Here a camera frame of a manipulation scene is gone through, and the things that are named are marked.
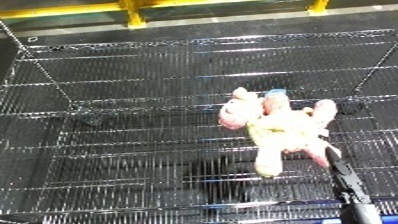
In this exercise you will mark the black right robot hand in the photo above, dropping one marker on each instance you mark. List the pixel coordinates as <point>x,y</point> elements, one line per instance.
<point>345,176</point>

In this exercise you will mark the pink and yellow soft toy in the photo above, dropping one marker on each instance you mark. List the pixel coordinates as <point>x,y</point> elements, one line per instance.
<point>284,128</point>

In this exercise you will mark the pale right robot arm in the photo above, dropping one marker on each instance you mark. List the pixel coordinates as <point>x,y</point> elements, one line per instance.
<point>360,215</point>

